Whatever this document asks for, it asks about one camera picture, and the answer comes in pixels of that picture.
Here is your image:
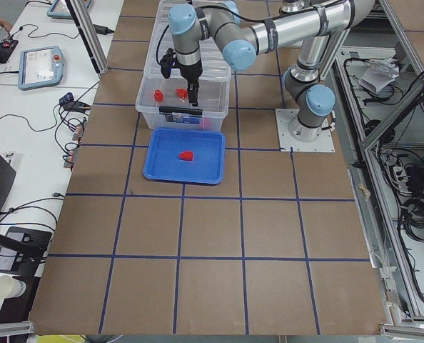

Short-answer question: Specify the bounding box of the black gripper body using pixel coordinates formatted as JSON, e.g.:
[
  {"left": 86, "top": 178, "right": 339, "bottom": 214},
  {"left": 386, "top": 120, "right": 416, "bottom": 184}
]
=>
[{"left": 160, "top": 48, "right": 202, "bottom": 81}]

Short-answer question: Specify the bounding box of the clear plastic box lid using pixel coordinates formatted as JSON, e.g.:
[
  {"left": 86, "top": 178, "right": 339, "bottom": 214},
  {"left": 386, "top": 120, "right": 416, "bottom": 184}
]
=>
[{"left": 143, "top": 1, "right": 231, "bottom": 82}]

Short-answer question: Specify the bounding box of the red block from tray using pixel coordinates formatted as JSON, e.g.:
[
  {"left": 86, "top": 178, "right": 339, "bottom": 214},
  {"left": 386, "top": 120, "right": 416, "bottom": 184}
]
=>
[{"left": 178, "top": 150, "right": 194, "bottom": 161}]

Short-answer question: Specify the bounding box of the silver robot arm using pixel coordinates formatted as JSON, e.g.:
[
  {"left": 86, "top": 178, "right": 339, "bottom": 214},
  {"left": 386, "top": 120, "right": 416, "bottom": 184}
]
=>
[{"left": 156, "top": 0, "right": 374, "bottom": 142}]

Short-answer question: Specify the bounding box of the red block in box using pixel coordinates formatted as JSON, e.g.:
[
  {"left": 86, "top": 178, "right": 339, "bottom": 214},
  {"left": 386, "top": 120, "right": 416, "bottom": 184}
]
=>
[
  {"left": 153, "top": 89, "right": 164, "bottom": 102},
  {"left": 201, "top": 118, "right": 213, "bottom": 131},
  {"left": 176, "top": 89, "right": 188, "bottom": 99}
]

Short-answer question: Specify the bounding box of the clear plastic storage box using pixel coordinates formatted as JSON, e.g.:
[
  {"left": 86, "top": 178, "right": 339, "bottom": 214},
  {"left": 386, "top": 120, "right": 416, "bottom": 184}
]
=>
[{"left": 135, "top": 69, "right": 231, "bottom": 131}]

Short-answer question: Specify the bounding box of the blue plastic tray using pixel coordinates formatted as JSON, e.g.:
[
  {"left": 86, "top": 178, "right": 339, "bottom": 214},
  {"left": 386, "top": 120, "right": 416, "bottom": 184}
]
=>
[{"left": 143, "top": 128, "right": 226, "bottom": 185}]

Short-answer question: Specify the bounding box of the black power adapter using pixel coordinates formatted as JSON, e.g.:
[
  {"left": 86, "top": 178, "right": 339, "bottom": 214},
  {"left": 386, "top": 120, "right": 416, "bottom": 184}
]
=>
[{"left": 94, "top": 24, "right": 114, "bottom": 35}]

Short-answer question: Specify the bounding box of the blue teach pendant far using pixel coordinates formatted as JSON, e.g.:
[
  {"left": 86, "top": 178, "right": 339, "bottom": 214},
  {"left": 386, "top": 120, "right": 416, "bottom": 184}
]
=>
[{"left": 46, "top": 0, "right": 72, "bottom": 19}]

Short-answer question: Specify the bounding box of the blue teach pendant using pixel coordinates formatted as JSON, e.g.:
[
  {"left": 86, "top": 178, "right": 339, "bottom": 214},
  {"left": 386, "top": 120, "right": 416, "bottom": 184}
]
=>
[
  {"left": 46, "top": 0, "right": 72, "bottom": 19},
  {"left": 18, "top": 46, "right": 64, "bottom": 91}
]

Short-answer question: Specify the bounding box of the blue teach pendant near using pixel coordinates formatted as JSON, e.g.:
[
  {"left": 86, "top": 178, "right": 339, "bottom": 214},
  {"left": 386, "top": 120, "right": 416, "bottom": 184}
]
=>
[{"left": 18, "top": 46, "right": 64, "bottom": 91}]

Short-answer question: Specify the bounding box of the white paper cup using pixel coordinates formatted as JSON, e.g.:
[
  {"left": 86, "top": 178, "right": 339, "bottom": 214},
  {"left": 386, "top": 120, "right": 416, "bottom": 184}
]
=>
[{"left": 0, "top": 275, "right": 26, "bottom": 300}]

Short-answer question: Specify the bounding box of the black box latch handle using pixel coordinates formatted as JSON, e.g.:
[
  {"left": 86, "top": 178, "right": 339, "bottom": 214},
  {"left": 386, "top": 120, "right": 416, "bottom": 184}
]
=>
[{"left": 158, "top": 106, "right": 203, "bottom": 116}]

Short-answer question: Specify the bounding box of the aluminium frame post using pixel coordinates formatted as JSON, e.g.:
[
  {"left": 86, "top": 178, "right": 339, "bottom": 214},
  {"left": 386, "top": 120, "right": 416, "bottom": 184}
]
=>
[{"left": 66, "top": 0, "right": 108, "bottom": 76}]

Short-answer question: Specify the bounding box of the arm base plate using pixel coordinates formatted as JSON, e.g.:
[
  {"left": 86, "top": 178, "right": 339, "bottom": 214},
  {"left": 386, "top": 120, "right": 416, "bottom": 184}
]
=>
[{"left": 275, "top": 109, "right": 335, "bottom": 153}]

